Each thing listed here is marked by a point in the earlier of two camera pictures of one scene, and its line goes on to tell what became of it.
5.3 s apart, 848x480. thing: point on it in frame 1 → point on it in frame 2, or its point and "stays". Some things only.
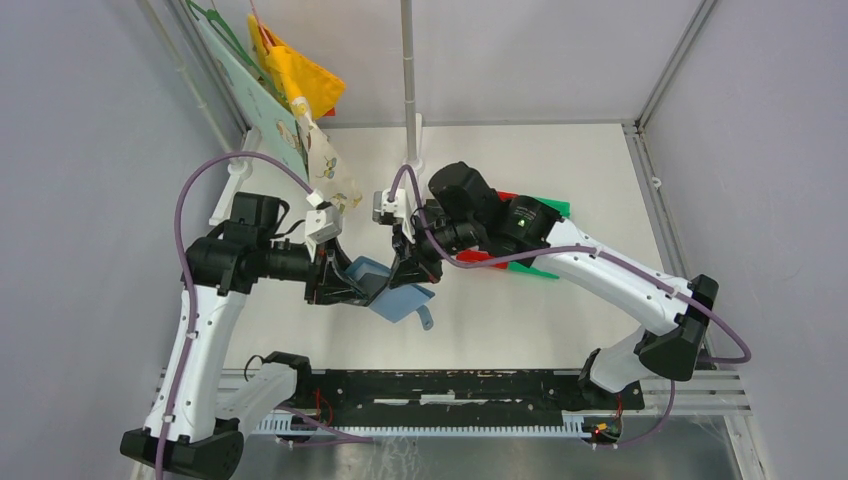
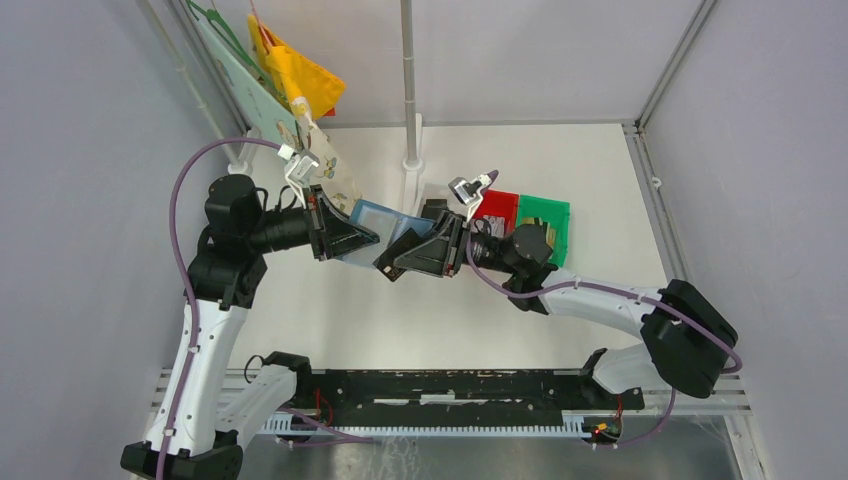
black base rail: x=354 y=393 stays
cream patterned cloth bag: x=328 y=172 stays
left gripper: x=331 y=262 → x=338 y=235
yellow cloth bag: x=298 y=76 stays
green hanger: x=222 y=28 stays
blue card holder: x=399 y=300 → x=389 y=224
